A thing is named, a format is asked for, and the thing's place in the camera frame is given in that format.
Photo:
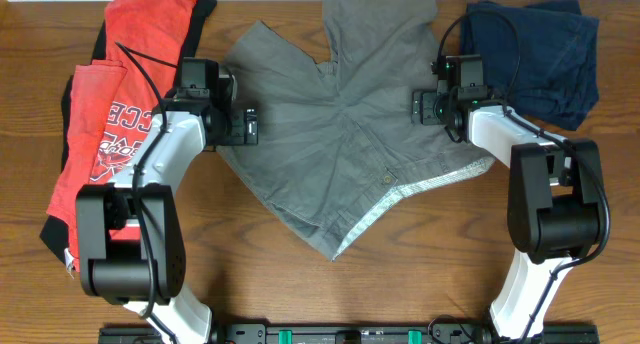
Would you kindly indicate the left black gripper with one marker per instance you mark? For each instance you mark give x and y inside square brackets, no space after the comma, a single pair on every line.
[238,136]

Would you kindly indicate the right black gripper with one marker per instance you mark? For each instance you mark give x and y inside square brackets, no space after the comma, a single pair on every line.
[422,107]

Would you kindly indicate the grey shorts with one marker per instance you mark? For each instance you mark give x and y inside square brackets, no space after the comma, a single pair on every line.
[336,144]

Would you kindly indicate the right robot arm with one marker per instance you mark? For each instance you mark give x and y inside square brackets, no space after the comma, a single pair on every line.
[558,215]

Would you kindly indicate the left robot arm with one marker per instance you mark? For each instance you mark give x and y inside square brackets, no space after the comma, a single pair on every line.
[131,250]

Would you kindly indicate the folded navy blue garment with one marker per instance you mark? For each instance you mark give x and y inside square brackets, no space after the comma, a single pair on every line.
[542,56]

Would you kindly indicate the red soccer t-shirt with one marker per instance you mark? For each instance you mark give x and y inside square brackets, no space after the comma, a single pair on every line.
[107,105]

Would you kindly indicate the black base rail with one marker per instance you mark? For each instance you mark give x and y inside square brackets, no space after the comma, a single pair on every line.
[446,332]

